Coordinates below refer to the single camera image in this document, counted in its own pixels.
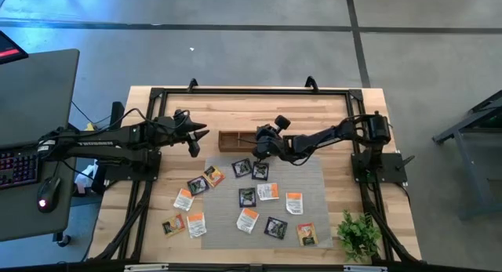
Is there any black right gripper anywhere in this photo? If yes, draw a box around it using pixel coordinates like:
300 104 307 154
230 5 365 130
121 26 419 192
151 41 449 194
252 125 286 164

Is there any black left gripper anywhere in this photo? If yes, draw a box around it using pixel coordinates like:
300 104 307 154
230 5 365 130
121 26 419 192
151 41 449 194
156 109 210 147

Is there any purple blackcurrant tea bag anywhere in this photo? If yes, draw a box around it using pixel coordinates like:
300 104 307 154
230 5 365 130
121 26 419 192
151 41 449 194
263 216 289 241
238 187 257 209
251 161 271 182
231 158 253 179
186 176 210 196

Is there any white orange tea bag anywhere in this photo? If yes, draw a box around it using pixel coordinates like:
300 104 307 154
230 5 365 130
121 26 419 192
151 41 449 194
256 182 280 201
186 212 208 239
173 187 195 212
285 191 304 216
235 207 260 234

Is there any yellow mango tea bag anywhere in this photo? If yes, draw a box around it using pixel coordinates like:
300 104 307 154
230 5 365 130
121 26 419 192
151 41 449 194
162 213 187 238
202 165 227 188
296 222 319 248

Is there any wooden compartment box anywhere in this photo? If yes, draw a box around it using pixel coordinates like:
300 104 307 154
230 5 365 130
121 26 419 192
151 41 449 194
218 130 260 154

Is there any grey woven placemat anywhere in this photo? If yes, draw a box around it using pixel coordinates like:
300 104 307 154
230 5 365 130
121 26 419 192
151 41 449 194
201 156 333 249

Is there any white item under desk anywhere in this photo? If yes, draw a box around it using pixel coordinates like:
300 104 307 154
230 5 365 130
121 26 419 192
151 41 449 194
73 161 99 195

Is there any green artificial plant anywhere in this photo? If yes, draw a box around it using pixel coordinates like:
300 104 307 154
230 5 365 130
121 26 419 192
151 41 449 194
336 209 382 263

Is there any black computer mouse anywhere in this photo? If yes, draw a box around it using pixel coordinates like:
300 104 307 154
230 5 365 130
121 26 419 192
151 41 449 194
36 176 62 214

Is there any dark grey side desk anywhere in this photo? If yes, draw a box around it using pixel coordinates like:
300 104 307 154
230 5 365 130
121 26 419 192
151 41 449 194
0 48 80 242

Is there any black caster wheel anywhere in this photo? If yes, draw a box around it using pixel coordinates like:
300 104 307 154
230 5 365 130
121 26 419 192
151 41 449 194
54 232 72 248

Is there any backlit black keyboard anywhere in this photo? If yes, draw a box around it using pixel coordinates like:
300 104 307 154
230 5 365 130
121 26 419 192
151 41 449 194
0 148 39 190

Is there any grey metal rack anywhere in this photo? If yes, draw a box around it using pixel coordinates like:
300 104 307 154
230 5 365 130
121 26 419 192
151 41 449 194
431 89 502 222

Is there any black screen with red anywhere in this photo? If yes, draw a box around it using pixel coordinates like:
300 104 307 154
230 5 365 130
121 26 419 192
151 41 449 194
0 30 29 66

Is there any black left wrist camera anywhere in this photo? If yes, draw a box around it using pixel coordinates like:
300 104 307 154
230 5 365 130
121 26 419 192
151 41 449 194
186 136 202 158

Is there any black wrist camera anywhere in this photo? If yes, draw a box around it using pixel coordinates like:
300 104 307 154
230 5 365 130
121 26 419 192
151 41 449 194
273 114 292 135
186 136 202 158

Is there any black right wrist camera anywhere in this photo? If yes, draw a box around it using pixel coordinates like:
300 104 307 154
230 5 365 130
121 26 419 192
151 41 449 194
273 114 292 135

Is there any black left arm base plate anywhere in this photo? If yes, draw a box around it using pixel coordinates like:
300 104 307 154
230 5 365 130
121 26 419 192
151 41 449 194
102 149 162 183

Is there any black metal table frame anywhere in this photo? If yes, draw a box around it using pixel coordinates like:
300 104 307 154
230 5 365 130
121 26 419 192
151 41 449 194
88 76 423 265

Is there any black upright post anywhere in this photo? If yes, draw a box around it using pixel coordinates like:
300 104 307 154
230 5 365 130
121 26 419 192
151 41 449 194
111 101 126 128

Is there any black cable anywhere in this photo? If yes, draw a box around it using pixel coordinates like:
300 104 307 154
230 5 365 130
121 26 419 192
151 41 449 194
70 100 118 129

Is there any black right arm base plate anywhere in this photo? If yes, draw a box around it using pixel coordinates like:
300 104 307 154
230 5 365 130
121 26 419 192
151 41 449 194
351 152 409 185

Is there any silver bracket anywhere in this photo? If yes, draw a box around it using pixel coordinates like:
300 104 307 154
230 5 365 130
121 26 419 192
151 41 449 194
343 265 388 272
124 263 169 272

